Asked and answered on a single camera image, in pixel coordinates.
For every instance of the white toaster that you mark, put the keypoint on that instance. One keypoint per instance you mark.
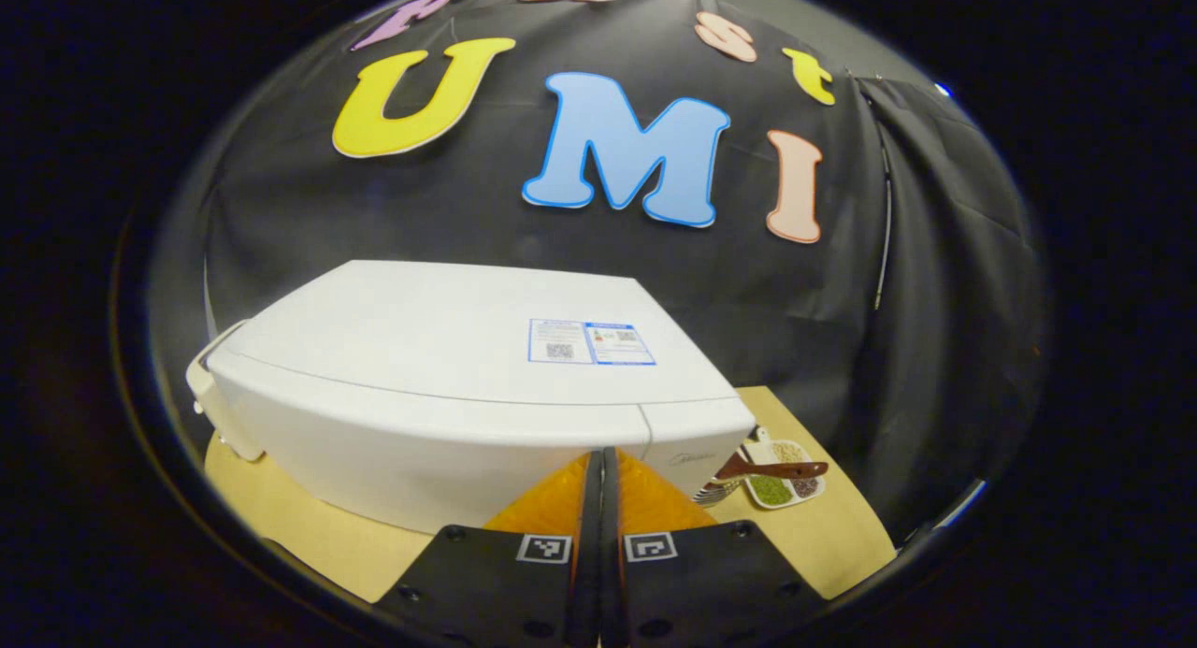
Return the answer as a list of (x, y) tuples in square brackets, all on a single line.
[(220, 414)]

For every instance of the white microwave oven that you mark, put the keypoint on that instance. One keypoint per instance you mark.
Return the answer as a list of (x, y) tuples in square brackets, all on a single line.
[(421, 367)]

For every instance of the white divided grain dish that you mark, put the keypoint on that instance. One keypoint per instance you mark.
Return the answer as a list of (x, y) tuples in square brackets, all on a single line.
[(771, 491)]

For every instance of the black backdrop cloth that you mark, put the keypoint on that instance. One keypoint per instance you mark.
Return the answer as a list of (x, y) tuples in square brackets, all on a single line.
[(842, 283)]

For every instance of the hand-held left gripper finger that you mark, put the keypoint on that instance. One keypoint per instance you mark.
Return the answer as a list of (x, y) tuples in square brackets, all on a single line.
[(589, 554), (612, 554)]

